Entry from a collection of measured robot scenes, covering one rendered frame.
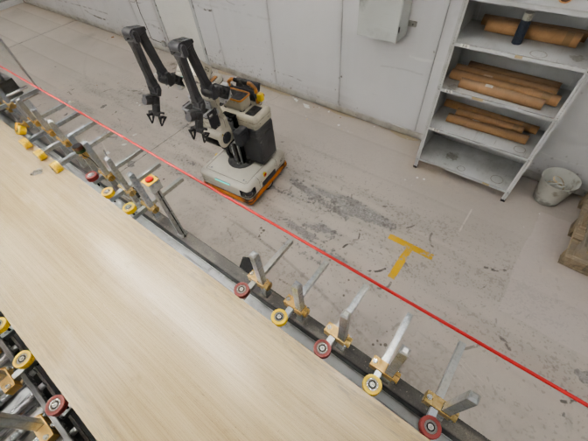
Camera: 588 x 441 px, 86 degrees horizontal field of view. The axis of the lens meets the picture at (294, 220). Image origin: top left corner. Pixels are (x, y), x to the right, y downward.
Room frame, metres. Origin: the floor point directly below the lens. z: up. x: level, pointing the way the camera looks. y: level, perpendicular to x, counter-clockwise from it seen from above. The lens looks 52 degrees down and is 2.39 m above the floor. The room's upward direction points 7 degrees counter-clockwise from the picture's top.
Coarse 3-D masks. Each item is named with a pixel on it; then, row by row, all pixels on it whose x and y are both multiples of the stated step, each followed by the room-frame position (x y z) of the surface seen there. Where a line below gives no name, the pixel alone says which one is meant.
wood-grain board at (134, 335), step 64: (0, 128) 2.54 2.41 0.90; (0, 192) 1.71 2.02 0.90; (64, 192) 1.63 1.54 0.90; (0, 256) 1.15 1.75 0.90; (64, 256) 1.10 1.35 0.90; (128, 256) 1.04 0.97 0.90; (64, 320) 0.70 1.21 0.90; (128, 320) 0.66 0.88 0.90; (192, 320) 0.62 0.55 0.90; (256, 320) 0.58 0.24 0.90; (64, 384) 0.39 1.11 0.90; (128, 384) 0.36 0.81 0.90; (192, 384) 0.33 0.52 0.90; (256, 384) 0.30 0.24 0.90; (320, 384) 0.27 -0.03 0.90
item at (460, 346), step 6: (462, 342) 0.38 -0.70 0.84; (456, 348) 0.36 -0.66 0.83; (462, 348) 0.36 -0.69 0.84; (456, 354) 0.33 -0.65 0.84; (450, 360) 0.31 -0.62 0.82; (456, 360) 0.31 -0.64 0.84; (450, 366) 0.29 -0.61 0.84; (456, 366) 0.29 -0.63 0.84; (444, 372) 0.27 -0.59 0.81; (450, 372) 0.27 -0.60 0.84; (444, 378) 0.24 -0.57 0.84; (450, 378) 0.24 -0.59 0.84; (444, 384) 0.22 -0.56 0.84; (438, 390) 0.20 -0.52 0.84; (444, 390) 0.20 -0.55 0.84; (432, 408) 0.14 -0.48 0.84; (426, 414) 0.12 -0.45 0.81; (432, 414) 0.12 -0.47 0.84
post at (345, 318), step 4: (344, 312) 0.47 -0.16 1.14; (348, 312) 0.47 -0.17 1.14; (340, 316) 0.46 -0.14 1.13; (344, 316) 0.46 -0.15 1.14; (348, 316) 0.46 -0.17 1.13; (340, 320) 0.46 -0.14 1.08; (344, 320) 0.45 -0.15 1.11; (348, 320) 0.45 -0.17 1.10; (340, 324) 0.46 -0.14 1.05; (344, 324) 0.45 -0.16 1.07; (348, 324) 0.46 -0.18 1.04; (340, 328) 0.46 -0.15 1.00; (344, 328) 0.45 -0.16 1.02; (348, 328) 0.47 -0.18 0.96; (340, 332) 0.46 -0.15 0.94; (344, 332) 0.45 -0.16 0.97; (340, 336) 0.46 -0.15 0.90; (344, 336) 0.44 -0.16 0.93; (344, 340) 0.45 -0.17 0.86; (340, 348) 0.45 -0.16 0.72
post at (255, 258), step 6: (252, 252) 0.81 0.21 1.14; (252, 258) 0.79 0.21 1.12; (258, 258) 0.80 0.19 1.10; (252, 264) 0.80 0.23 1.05; (258, 264) 0.79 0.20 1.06; (258, 270) 0.78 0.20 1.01; (258, 276) 0.79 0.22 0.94; (264, 276) 0.80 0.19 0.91; (264, 282) 0.79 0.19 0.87; (264, 294) 0.79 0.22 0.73
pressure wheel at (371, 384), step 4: (368, 376) 0.27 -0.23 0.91; (372, 376) 0.27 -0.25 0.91; (376, 376) 0.27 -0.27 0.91; (364, 380) 0.26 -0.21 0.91; (368, 380) 0.26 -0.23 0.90; (372, 380) 0.26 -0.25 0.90; (376, 380) 0.26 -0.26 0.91; (380, 380) 0.26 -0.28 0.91; (364, 384) 0.25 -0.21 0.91; (368, 384) 0.25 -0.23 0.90; (372, 384) 0.24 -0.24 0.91; (376, 384) 0.24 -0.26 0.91; (380, 384) 0.24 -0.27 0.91; (364, 388) 0.23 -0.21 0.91; (368, 388) 0.23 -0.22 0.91; (372, 388) 0.23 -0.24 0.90; (376, 388) 0.23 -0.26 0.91; (380, 388) 0.22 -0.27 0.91; (368, 392) 0.22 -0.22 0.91; (372, 392) 0.21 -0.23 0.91; (376, 392) 0.21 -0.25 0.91
